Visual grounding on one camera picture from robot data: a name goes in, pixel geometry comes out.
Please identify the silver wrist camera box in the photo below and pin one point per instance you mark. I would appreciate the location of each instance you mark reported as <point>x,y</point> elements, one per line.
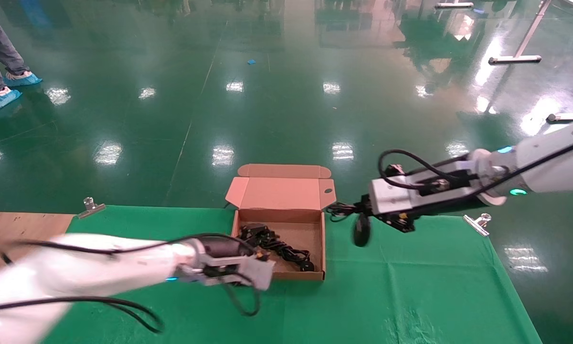
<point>258,274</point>
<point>396,191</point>

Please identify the open brown cardboard box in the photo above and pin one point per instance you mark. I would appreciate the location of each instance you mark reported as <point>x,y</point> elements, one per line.
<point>279,193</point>

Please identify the white table foot bar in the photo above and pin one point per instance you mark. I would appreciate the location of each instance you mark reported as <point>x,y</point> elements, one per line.
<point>566,116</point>

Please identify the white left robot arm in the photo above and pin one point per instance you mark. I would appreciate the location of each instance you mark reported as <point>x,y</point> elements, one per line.
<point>86,267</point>

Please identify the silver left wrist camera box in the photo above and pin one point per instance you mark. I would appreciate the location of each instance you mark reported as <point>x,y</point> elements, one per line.
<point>258,274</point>

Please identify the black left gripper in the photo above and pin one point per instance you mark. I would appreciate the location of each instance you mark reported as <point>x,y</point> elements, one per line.
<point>224,275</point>

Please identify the short white floor bar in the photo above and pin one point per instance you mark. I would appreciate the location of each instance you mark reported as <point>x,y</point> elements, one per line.
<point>453,5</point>

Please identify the green table cloth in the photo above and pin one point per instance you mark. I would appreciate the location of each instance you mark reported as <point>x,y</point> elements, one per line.
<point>410,286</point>

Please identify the metal binder clip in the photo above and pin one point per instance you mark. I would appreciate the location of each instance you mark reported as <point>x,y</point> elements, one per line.
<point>476,224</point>
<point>91,208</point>

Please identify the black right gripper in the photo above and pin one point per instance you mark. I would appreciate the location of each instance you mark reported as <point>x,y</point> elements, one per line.
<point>401,222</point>

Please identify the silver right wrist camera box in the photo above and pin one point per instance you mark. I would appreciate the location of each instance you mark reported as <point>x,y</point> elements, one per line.
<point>396,191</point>

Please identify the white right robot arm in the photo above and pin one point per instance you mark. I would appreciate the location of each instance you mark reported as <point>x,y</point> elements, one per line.
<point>549,162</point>

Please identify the white table leg stand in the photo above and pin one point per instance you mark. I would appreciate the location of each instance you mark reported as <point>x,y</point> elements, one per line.
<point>515,59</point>

